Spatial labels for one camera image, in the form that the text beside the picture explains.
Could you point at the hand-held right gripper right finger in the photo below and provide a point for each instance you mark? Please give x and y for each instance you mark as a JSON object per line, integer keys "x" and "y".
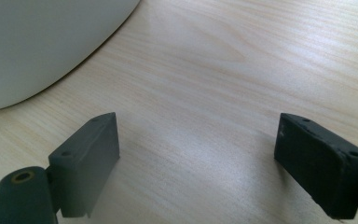
{"x": 320, "y": 165}

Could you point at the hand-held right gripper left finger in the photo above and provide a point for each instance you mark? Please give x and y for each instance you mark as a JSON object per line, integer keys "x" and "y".
{"x": 84, "y": 168}

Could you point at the white grey lidded trash can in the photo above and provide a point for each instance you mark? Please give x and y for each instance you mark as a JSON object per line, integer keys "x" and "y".
{"x": 37, "y": 46}

